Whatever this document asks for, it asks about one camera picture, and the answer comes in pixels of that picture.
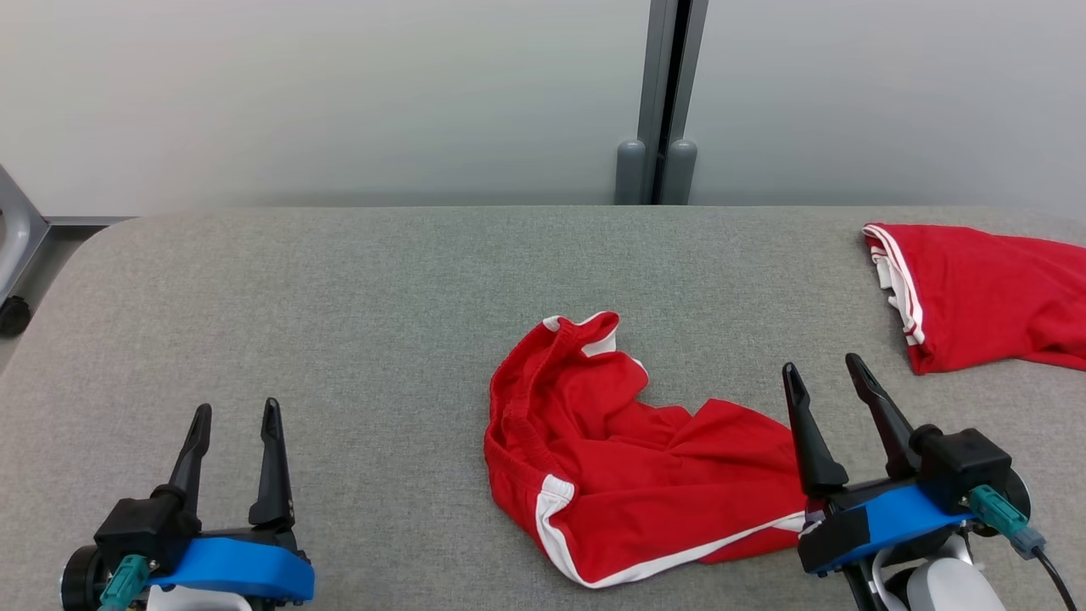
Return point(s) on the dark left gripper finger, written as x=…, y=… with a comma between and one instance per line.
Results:
x=273, y=475
x=195, y=458

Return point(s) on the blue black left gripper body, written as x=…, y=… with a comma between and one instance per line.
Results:
x=246, y=564

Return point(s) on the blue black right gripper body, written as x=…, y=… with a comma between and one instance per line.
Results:
x=891, y=522

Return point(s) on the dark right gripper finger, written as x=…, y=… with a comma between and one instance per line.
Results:
x=813, y=441
x=891, y=424

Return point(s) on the red white Bulls jersey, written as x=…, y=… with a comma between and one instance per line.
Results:
x=993, y=288

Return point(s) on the red white shorts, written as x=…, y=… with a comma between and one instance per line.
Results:
x=645, y=484

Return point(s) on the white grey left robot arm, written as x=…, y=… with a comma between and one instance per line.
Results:
x=195, y=601

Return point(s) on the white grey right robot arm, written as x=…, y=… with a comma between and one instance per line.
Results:
x=950, y=590

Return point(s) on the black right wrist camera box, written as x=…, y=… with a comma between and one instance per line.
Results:
x=967, y=462

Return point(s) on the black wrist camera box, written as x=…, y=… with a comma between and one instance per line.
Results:
x=967, y=462
x=140, y=530

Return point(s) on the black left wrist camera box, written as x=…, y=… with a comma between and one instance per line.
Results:
x=140, y=530

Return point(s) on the grey metal frame with caster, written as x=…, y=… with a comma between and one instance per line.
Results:
x=17, y=229

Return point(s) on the grey cylindrical post bumper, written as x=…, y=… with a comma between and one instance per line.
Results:
x=682, y=174
x=630, y=174

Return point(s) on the grey partition post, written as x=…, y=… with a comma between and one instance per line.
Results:
x=657, y=68

